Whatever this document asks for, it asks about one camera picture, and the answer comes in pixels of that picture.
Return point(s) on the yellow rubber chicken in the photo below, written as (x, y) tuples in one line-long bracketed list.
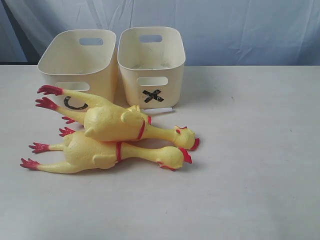
[(107, 122), (84, 153)]

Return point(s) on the headless yellow chicken body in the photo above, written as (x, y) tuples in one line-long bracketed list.
[(136, 108)]

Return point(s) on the cream bin marked X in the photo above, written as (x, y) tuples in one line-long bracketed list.
[(151, 61)]

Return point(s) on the cream bin marked O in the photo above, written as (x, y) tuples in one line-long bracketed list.
[(83, 60)]

